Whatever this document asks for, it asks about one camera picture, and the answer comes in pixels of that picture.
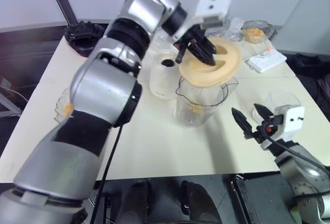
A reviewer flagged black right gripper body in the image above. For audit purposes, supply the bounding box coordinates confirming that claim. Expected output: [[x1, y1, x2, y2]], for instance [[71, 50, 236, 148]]
[[253, 115, 284, 148]]

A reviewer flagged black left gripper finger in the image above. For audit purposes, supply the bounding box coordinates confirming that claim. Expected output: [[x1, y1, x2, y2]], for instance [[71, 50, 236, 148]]
[[191, 42, 216, 66], [199, 37, 218, 55]]

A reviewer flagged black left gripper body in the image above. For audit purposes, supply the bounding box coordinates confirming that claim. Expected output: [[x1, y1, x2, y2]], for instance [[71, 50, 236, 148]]
[[173, 26, 207, 64]]

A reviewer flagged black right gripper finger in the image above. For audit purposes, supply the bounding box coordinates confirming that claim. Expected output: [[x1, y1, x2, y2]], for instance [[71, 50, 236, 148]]
[[253, 102, 274, 121], [231, 107, 255, 140]]

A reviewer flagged beige round blender lid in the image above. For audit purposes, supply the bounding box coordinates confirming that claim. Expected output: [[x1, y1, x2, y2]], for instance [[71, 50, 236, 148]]
[[178, 37, 243, 88]]

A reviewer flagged clear plastic blender jar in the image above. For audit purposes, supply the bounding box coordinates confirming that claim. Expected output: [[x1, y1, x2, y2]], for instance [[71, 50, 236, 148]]
[[175, 75, 239, 129]]

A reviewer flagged white blender base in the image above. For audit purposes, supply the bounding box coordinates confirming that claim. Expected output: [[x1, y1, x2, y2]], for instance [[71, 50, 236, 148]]
[[148, 50, 182, 101]]

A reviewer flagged crumpled clear plastic bag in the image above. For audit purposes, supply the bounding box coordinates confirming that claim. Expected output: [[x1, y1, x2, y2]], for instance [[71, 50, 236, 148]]
[[151, 27, 176, 53]]

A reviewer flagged orange pieces heap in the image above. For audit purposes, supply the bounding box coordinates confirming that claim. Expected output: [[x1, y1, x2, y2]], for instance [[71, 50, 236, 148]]
[[244, 28, 266, 42]]

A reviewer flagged white power strip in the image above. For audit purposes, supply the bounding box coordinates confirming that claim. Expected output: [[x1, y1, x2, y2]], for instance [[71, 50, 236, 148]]
[[243, 49, 288, 74]]

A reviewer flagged clear bag with orange food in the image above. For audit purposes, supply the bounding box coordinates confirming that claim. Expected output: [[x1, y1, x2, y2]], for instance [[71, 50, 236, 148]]
[[240, 20, 277, 43]]

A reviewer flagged black box on floor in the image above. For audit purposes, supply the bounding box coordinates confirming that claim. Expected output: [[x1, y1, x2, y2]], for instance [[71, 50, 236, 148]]
[[231, 173, 298, 224]]

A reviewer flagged dark rounded shape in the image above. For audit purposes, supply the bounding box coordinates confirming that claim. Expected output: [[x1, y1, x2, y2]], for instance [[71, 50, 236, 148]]
[[180, 180, 215, 220]]

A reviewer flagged black ridged plastic object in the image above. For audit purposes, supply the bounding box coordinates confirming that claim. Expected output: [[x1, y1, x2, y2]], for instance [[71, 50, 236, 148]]
[[64, 21, 105, 58]]

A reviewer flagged dark slanted pole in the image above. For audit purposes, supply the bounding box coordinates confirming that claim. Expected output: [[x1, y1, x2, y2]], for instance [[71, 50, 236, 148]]
[[44, 0, 78, 27]]

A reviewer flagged peeled orange piece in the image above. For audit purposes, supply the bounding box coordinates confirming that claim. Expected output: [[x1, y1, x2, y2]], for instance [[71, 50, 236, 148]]
[[62, 102, 75, 114]]

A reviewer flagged wavy clear glass bowl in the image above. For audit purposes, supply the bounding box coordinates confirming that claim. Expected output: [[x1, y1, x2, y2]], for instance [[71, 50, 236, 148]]
[[53, 88, 76, 122]]

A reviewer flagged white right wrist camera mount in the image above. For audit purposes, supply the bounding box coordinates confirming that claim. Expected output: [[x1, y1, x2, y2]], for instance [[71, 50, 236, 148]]
[[272, 105, 306, 143]]

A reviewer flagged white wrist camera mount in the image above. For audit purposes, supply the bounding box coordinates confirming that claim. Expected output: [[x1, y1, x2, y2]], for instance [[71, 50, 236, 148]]
[[173, 0, 233, 45], [272, 105, 306, 143]]

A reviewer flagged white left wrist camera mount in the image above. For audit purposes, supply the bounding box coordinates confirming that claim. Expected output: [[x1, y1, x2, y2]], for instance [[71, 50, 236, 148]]
[[173, 0, 233, 45]]

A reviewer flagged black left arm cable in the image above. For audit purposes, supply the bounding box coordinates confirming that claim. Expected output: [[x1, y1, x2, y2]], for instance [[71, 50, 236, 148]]
[[88, 0, 223, 224]]

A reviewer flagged white metal frame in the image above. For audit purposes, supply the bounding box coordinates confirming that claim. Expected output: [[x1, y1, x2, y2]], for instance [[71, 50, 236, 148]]
[[0, 78, 23, 118]]

